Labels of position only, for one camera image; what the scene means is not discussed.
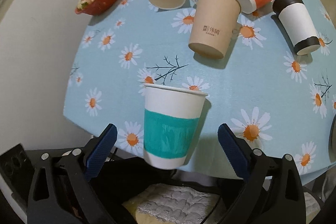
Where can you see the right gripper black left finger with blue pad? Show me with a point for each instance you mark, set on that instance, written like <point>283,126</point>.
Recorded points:
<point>60,190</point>

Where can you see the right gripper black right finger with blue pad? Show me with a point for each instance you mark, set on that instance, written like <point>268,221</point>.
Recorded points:
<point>272,191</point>

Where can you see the teal and white paper cup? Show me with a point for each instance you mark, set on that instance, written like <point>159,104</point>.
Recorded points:
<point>170,121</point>

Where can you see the black and white paper cup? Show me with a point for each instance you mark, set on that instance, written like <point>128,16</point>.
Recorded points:
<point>298,25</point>

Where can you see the brown kraft paper cup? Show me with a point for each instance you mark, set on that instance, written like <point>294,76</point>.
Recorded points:
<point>213,26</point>

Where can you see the beige ceramic mug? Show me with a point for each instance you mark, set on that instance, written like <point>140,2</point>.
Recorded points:
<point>332,141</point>

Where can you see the grey patterned seat cushion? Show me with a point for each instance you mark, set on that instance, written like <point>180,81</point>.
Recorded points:
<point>161,203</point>

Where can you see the blue daisy tablecloth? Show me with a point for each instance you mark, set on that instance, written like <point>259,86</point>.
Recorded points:
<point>275,100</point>

